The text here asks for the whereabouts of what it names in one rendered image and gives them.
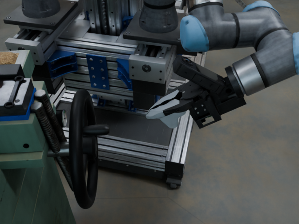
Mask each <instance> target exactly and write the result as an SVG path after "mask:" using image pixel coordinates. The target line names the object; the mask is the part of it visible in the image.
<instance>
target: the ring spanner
mask: <svg viewBox="0 0 299 224"><path fill-rule="evenodd" d="M18 78H21V79H20V80H17V79H18ZM23 80H24V77H23V76H17V77H15V78H14V81H15V85H14V87H13V90H12V93H11V95H10V97H9V100H8V102H6V103H5V104H4V108H5V109H11V108H13V107H14V105H15V103H14V102H13V101H14V98H15V96H16V92H17V90H18V87H19V85H20V82H22V81H23ZM8 104H12V105H11V106H7V105H8Z"/></svg>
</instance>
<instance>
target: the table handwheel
mask: <svg viewBox="0 0 299 224"><path fill-rule="evenodd" d="M90 125H96V117H95V111H94V105H93V101H92V97H91V95H90V93H89V92H88V91H87V90H85V89H80V90H78V91H77V92H76V93H75V95H74V97H73V101H72V105H71V110H70V118H69V141H66V142H60V145H61V148H60V151H59V152H58V153H59V154H56V155H55V153H53V152H52V150H51V148H50V146H49V148H48V154H47V157H56V156H69V164H70V173H71V181H72V186H73V192H74V195H75V198H76V201H77V203H78V205H79V206H80V207H81V208H83V209H88V208H90V207H92V205H93V203H94V201H95V197H96V193H97V180H98V141H97V136H93V135H83V127H85V126H90ZM87 163H88V178H87V185H86V181H85V175H86V168H87Z"/></svg>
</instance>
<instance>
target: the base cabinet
mask: <svg viewBox="0 0 299 224"><path fill-rule="evenodd" d="M12 224H76V222H75V219H74V216H73V212H72V210H71V207H70V204H69V201H68V198H67V196H66V193H65V189H64V187H63V184H62V181H61V178H60V175H59V172H58V170H57V166H56V164H55V161H54V158H53V157H47V158H46V162H45V166H44V167H38V168H26V170H25V174H24V178H23V182H22V186H21V189H20V193H19V197H18V201H17V205H16V209H15V213H14V216H13V220H12Z"/></svg>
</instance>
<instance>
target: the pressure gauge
mask: <svg viewBox="0 0 299 224"><path fill-rule="evenodd" d="M56 117H57V119H58V121H59V124H60V126H61V128H66V126H67V113H66V110H65V109H63V110H56ZM64 118H65V119H64Z"/></svg>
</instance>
